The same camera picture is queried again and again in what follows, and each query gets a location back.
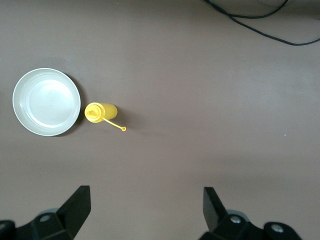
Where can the yellow mustard squeeze bottle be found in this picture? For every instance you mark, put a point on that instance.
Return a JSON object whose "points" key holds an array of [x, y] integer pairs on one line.
{"points": [[107, 111]]}

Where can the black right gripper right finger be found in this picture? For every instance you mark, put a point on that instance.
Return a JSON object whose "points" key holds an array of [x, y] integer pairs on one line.
{"points": [[217, 217]]}

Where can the beige plate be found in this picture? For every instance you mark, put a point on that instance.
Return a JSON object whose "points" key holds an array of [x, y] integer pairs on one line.
{"points": [[47, 102]]}

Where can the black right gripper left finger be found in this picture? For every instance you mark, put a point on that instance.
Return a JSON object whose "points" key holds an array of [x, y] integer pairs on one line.
{"points": [[70, 217]]}

